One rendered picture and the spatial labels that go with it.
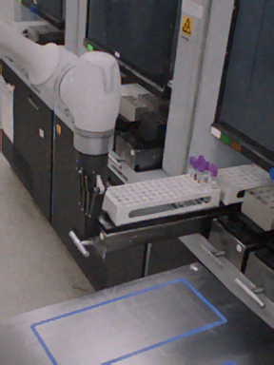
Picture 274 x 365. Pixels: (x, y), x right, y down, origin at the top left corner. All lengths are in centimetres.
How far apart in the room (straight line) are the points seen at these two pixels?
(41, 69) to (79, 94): 13
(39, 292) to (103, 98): 139
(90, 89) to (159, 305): 46
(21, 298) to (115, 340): 140
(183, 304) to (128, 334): 14
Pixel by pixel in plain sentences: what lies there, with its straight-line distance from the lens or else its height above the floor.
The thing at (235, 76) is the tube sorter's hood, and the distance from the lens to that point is 148.
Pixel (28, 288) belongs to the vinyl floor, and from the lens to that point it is 250.
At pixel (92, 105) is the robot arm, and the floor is 112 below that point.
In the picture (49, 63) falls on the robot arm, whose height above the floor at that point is 117.
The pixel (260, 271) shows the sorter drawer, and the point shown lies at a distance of 137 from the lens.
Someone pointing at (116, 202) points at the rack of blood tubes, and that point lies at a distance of 138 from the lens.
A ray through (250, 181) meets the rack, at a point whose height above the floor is 86.
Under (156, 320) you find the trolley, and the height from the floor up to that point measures 82.
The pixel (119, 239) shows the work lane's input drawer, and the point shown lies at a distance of 139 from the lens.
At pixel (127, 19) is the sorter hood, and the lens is 196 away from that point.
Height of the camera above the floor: 155
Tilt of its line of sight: 30 degrees down
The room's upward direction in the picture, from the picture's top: 4 degrees clockwise
